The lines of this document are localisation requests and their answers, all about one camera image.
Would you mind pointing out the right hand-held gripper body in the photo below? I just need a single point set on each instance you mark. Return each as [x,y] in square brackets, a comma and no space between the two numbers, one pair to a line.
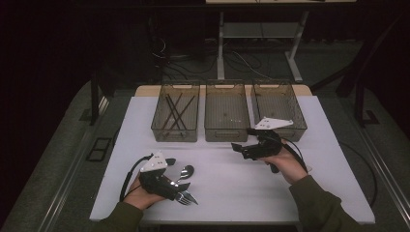
[266,146]

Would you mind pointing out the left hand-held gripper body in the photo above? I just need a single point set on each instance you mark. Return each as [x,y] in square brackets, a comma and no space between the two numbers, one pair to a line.
[158,185]

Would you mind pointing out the black chopstick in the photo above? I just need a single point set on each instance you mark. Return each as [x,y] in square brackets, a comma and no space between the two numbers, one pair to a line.
[173,111]
[178,112]

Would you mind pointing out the clear grey plastic bin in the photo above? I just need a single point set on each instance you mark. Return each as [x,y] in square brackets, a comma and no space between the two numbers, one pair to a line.
[277,106]
[227,112]
[175,112]

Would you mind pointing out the person's left hand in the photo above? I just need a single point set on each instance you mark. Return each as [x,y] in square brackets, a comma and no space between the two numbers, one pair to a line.
[140,198]

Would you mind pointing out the person's right hand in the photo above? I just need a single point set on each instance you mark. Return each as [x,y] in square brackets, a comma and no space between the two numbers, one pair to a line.
[290,167]

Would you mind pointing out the metal spoon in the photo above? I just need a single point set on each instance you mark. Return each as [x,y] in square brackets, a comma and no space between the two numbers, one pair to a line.
[187,171]

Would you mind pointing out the black metal stand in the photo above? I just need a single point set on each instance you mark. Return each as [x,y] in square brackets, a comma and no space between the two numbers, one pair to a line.
[359,106]
[94,103]

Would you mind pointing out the black floor socket frame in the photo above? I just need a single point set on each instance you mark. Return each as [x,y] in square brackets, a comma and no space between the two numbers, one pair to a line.
[98,149]

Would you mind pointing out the aluminium floor rail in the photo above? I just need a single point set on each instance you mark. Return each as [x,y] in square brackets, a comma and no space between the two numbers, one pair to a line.
[64,190]
[386,170]

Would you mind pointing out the white metal desk frame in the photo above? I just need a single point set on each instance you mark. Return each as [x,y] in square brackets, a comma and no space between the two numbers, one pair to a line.
[257,29]

